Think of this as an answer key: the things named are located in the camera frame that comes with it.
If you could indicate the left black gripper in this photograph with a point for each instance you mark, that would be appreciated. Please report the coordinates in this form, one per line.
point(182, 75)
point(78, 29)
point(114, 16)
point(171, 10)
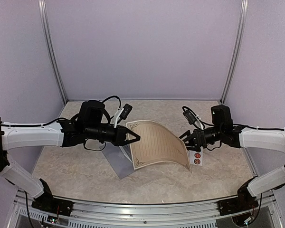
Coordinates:
point(119, 139)

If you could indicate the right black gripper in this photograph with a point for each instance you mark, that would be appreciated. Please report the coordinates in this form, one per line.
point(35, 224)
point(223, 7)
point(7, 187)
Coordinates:
point(199, 137)

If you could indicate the beige lined letter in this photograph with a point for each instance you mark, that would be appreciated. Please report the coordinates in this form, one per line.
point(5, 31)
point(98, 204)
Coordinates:
point(157, 144)

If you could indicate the grey paper envelope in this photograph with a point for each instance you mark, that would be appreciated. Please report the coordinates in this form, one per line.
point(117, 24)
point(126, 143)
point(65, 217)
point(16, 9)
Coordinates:
point(120, 159)

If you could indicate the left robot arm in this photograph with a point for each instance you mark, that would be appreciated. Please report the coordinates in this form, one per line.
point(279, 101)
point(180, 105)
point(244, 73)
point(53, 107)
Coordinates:
point(92, 122)

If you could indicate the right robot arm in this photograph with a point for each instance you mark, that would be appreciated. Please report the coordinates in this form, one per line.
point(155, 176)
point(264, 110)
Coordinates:
point(223, 130)

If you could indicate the white sticker sheet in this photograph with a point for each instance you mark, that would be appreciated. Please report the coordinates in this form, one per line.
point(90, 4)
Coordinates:
point(196, 158)

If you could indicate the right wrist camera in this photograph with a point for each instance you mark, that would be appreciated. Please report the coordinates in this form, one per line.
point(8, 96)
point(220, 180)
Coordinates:
point(192, 118)

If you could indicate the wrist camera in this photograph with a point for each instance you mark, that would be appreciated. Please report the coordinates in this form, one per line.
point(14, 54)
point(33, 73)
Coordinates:
point(192, 118)
point(121, 114)

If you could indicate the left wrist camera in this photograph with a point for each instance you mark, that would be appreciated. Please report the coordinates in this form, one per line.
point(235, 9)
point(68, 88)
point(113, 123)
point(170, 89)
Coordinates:
point(121, 114)

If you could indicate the right aluminium frame post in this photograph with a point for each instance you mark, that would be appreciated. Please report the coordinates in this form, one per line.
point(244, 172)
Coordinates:
point(236, 50)

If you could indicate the aluminium frame post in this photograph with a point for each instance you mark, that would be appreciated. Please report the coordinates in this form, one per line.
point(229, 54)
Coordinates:
point(50, 50)
point(236, 50)

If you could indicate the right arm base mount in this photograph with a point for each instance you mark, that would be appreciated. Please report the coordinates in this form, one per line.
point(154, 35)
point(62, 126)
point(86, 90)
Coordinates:
point(242, 202)

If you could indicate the front aluminium rail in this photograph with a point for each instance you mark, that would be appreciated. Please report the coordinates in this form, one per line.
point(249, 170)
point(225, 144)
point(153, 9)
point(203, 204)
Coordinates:
point(91, 214)

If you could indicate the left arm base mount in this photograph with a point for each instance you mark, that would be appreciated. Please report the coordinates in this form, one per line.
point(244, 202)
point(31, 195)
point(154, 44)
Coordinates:
point(48, 203)

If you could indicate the left aluminium frame post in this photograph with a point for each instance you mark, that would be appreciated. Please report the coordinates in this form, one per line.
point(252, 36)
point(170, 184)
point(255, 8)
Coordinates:
point(50, 50)

